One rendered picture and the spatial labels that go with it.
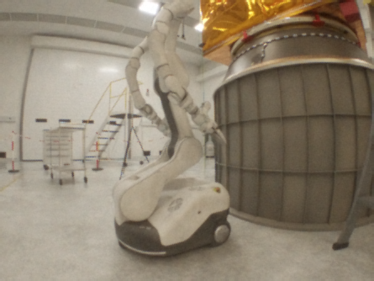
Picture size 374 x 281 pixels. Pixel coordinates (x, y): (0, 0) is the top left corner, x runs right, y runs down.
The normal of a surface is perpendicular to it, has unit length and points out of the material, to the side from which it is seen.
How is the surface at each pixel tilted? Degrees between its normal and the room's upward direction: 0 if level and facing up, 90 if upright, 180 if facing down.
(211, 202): 90
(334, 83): 90
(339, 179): 90
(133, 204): 90
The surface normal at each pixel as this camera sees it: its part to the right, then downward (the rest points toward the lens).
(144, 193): 0.51, -0.02
